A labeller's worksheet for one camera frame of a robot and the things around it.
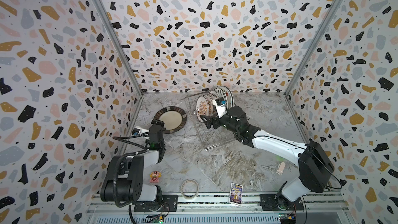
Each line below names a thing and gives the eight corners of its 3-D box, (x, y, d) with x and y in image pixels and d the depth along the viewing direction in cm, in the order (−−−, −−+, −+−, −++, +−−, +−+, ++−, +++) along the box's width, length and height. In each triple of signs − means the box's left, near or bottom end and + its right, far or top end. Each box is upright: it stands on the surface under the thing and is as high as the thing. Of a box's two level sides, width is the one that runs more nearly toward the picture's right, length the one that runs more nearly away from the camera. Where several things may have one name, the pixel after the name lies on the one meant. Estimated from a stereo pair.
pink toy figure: (149, 183, 81) (147, 181, 79) (151, 173, 85) (150, 170, 82) (159, 183, 81) (158, 181, 79) (161, 173, 85) (160, 170, 82)
